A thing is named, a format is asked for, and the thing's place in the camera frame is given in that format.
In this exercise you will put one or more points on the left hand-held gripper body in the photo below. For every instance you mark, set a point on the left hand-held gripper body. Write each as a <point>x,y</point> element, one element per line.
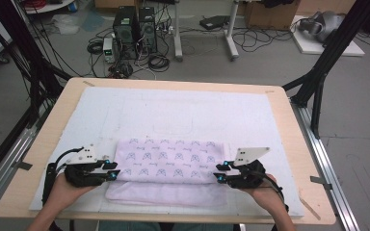
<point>83,174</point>

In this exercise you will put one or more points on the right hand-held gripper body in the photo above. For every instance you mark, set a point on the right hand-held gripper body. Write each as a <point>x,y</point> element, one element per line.
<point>249,176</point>

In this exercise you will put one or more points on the lilac towel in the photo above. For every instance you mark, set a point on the lilac towel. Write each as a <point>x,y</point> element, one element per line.
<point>167,160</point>

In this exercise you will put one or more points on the person's right hand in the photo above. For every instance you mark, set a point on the person's right hand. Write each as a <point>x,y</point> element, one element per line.
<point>268,197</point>

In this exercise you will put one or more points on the person's left hand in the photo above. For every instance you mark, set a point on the person's left hand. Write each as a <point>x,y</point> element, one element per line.
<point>61,195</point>

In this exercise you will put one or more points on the thin wooden strip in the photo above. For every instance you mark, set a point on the thin wooden strip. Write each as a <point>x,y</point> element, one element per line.
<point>310,208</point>

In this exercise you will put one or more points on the white grid mat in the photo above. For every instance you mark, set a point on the white grid mat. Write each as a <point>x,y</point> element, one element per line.
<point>173,112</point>

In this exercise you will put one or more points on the white power supply unit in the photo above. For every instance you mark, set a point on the white power supply unit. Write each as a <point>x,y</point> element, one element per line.
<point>109,49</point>

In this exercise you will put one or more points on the white desk leg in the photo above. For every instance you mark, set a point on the white desk leg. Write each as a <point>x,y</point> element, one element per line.
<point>178,32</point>
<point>231,32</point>

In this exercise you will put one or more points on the black computer tower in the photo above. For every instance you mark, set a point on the black computer tower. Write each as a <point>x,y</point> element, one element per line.
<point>125,32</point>
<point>147,30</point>

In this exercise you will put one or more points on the white floor board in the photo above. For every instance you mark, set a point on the white floor board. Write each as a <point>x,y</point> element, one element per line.
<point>311,48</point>

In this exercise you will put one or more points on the black flat device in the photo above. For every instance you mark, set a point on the black flat device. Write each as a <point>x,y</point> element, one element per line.
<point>214,21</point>

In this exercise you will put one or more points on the teal floor sheet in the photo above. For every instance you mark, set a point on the teal floor sheet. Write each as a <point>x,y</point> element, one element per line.
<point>93,20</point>

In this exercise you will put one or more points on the clear plastic bag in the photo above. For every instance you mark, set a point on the clear plastic bag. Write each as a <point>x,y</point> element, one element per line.
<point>66,24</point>

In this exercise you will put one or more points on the large cardboard box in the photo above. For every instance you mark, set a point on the large cardboard box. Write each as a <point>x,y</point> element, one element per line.
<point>269,17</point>

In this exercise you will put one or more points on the grey headset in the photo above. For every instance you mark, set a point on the grey headset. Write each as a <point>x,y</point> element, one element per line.
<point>324,24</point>

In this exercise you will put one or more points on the white round table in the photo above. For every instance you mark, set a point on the white round table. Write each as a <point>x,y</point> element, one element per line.
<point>48,7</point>

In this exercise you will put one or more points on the grey metal bracket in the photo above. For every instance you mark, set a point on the grey metal bracket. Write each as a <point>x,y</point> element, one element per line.
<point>321,182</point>

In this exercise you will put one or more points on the aluminium rail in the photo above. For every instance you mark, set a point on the aluminium rail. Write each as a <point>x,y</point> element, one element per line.
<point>6,160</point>
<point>327,166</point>

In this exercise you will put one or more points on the black frame strut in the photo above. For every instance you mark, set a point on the black frame strut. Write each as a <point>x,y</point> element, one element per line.
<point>22,48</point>
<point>334,48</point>

